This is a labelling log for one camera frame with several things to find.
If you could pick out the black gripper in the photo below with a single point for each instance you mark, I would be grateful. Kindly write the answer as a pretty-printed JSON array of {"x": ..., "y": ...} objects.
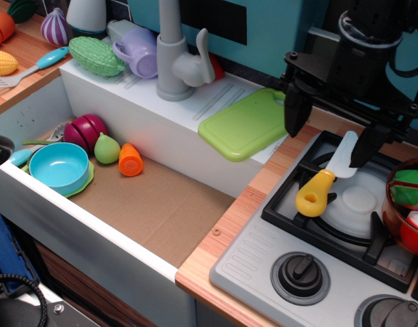
[{"x": 361, "y": 94}]

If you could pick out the yellow handled toy knife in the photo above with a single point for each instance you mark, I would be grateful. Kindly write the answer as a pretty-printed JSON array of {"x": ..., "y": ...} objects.
[{"x": 311, "y": 199}]

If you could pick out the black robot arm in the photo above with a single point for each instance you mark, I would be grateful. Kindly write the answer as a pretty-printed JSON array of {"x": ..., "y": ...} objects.
[{"x": 371, "y": 31}]

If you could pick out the green cutting board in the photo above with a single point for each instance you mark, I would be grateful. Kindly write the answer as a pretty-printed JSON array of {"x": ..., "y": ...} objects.
[{"x": 247, "y": 126}]

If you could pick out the green red toy vegetable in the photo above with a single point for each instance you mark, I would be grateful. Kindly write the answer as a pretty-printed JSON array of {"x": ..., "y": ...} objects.
[{"x": 404, "y": 188}]

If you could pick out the brown transparent toy pot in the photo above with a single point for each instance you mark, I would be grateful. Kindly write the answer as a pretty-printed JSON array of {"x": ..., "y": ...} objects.
[{"x": 394, "y": 215}]

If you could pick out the teal box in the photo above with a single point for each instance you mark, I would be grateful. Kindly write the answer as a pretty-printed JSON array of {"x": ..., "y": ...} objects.
[{"x": 250, "y": 38}]

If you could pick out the red toy tomato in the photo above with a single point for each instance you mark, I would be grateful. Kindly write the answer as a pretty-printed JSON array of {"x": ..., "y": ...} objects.
[{"x": 217, "y": 67}]

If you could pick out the red white toy food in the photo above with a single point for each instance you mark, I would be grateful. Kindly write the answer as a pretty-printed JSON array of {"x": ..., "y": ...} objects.
[{"x": 409, "y": 232}]

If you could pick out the black stove grate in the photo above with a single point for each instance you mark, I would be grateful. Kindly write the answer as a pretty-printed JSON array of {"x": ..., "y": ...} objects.
[{"x": 352, "y": 228}]

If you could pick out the black stove knob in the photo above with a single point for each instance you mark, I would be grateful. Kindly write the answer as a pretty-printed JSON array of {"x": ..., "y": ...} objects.
[{"x": 300, "y": 279}]

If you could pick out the grey toy faucet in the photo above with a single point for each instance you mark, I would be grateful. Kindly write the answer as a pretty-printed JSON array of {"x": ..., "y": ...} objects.
[{"x": 180, "y": 72}]

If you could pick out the orange toy carrot piece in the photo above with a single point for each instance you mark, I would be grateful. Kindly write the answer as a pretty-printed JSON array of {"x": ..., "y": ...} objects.
[{"x": 130, "y": 161}]

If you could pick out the purple toy cup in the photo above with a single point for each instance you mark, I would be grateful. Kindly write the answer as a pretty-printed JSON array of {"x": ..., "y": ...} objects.
[{"x": 138, "y": 48}]

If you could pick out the green toy pear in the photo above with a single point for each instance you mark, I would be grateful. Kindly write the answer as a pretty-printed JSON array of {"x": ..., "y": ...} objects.
[{"x": 106, "y": 149}]

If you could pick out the magenta toy red onion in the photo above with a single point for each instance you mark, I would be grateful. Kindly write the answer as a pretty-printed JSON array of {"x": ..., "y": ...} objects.
[{"x": 84, "y": 131}]

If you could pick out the green toy bitter gourd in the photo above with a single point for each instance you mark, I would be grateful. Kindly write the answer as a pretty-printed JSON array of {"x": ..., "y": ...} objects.
[{"x": 96, "y": 56}]

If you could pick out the grey white toy bottle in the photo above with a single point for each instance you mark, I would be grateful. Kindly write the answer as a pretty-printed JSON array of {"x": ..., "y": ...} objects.
[{"x": 87, "y": 16}]

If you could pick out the teal toy bowl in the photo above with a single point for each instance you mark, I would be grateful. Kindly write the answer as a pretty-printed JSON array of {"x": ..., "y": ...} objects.
[{"x": 61, "y": 151}]

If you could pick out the purple striped toy onion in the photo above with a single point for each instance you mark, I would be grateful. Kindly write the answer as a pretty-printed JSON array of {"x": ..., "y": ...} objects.
[{"x": 54, "y": 28}]

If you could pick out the green toy plate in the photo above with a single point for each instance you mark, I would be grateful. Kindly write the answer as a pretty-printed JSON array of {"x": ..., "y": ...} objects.
[{"x": 65, "y": 178}]

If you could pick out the yellow toy corn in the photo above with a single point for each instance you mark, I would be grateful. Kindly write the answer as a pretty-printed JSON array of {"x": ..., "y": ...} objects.
[{"x": 8, "y": 64}]

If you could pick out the orange toy carrot slice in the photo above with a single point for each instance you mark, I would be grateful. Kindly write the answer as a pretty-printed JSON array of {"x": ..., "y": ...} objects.
[{"x": 7, "y": 26}]

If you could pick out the blue box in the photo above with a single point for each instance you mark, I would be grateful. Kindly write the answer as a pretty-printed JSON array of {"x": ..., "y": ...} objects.
[{"x": 13, "y": 260}]

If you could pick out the teal handled grey fork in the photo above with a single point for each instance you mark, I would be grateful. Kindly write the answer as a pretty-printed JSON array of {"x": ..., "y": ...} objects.
[{"x": 22, "y": 156}]

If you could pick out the teal handled grey spatula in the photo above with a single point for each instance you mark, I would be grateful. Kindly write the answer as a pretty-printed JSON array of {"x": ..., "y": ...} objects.
[{"x": 46, "y": 61}]

